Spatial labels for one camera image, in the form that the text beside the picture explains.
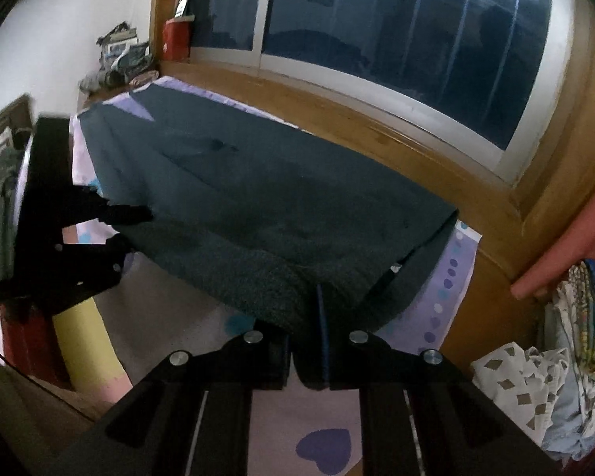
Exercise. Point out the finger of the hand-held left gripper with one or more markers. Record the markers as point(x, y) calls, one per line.
point(89, 267)
point(119, 214)

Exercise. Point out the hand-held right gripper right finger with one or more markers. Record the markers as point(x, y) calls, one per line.
point(323, 347)

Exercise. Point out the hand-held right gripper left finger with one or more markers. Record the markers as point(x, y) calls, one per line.
point(277, 362)

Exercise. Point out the dark teal garment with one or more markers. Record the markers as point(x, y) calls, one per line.
point(253, 183)

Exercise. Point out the grey folded cloth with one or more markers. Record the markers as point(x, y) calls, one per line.
point(96, 82)

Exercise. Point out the purple dotted bed sheet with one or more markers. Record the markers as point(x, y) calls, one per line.
point(441, 297)

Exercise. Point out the pink folded cloth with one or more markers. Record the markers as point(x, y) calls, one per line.
point(144, 79)

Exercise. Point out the pile of framed pictures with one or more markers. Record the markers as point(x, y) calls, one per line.
point(116, 34)

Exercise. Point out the red box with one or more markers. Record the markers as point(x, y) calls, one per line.
point(176, 39)

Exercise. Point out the white patterned cloth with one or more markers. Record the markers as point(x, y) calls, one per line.
point(520, 382)

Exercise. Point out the wooden window surround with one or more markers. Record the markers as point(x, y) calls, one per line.
point(377, 129)

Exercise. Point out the colourful printed bedding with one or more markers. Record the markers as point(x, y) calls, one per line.
point(590, 317)

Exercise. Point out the window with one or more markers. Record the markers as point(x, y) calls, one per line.
point(377, 34)

